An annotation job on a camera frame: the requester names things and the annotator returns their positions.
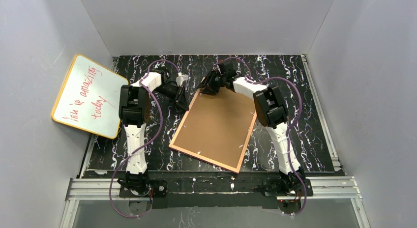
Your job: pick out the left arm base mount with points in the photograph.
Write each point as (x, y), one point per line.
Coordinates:
(143, 189)

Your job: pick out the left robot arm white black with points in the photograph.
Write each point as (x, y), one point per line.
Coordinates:
(135, 108)

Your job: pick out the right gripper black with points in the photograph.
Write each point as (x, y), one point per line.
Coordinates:
(212, 80)

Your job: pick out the yellow-framed whiteboard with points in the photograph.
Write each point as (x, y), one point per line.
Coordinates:
(89, 98)

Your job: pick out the brown backing board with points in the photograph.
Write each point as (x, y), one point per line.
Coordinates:
(215, 125)

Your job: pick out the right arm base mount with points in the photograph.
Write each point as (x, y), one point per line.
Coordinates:
(289, 194)

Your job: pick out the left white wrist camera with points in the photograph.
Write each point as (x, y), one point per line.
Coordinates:
(181, 78)

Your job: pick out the aluminium rail front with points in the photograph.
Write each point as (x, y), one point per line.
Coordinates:
(181, 189)

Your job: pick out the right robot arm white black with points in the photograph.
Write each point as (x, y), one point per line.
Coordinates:
(271, 111)

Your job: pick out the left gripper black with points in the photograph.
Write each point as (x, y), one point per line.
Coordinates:
(177, 93)

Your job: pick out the pink wooden picture frame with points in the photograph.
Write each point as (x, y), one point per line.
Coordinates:
(176, 146)

